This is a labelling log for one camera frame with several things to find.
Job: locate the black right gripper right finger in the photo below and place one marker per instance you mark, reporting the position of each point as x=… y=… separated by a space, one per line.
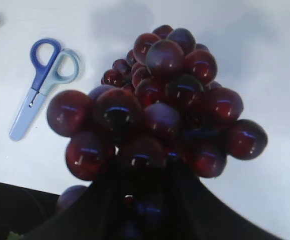
x=194 y=212

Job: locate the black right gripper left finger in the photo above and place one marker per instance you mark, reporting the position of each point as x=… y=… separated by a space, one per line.
x=96 y=214

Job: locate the purple artificial grape bunch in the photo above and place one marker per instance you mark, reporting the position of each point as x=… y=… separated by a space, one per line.
x=162 y=96

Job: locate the blue scissors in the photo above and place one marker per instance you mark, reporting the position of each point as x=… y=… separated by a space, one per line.
x=46 y=78

